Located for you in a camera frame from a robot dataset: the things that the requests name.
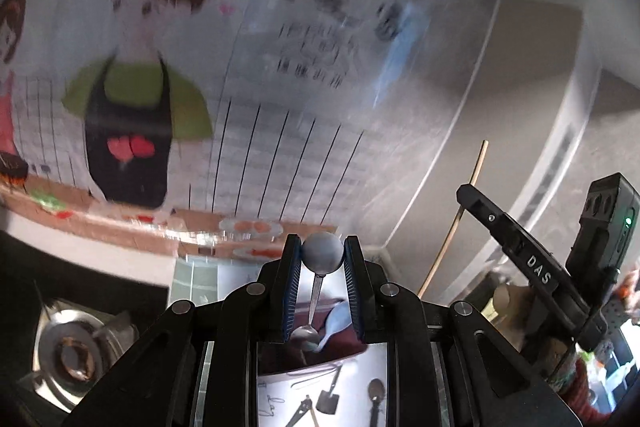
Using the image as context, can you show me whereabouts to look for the light blue spoon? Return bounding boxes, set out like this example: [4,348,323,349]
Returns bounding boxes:
[316,298,351,352]

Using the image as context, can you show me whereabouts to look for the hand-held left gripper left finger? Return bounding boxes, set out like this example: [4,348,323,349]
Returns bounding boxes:
[60,234,304,427]

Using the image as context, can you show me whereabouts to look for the long black spoon brown bowl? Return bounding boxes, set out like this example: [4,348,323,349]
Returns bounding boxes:
[286,398,315,427]

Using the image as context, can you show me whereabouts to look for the black gas stove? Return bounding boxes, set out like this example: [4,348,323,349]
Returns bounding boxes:
[0,232,171,427]

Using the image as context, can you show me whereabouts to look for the light wooden chopstick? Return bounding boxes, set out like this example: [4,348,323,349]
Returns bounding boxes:
[417,139,490,298]

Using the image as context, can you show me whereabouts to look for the purple plastic box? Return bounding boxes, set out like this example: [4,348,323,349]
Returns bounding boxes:
[257,294,368,375]

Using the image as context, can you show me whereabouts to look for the short black spoon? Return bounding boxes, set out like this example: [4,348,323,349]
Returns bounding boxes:
[366,378,387,427]

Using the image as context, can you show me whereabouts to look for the metal spoon ball handle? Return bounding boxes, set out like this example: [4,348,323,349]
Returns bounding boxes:
[290,232,345,344]

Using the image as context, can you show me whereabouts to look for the black shovel-shaped spoon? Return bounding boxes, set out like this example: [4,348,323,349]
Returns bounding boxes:
[315,364,346,414]

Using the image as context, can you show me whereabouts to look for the wall vent grille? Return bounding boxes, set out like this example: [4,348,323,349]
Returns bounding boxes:
[520,127,576,228]

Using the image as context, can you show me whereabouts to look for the green checked tablecloth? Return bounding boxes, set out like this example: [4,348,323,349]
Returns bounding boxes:
[172,254,391,427]

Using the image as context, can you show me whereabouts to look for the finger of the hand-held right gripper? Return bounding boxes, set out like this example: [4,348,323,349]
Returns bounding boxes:
[456,183,521,253]

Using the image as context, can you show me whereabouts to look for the cartoon wall poster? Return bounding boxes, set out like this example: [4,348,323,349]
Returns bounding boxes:
[0,0,501,268]

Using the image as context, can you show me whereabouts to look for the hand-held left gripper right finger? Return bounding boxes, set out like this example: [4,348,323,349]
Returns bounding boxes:
[344,235,583,427]

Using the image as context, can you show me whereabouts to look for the person's right hand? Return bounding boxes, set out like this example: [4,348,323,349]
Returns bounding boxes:
[492,284,576,380]

